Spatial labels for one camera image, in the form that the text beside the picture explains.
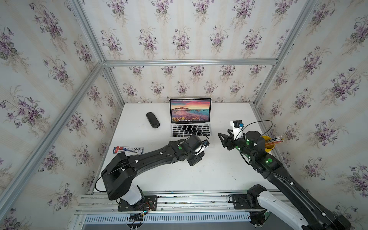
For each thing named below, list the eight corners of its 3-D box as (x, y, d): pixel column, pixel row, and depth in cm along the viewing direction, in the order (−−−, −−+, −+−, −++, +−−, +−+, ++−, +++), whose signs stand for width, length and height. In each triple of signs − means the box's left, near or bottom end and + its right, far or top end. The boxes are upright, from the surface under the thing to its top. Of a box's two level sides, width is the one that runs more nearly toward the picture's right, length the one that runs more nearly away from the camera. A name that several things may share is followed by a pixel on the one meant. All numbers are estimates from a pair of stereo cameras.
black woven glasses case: (153, 129, 105) (153, 128, 103) (145, 115, 114) (145, 113, 112) (161, 126, 107) (160, 124, 105) (152, 112, 116) (152, 110, 114)
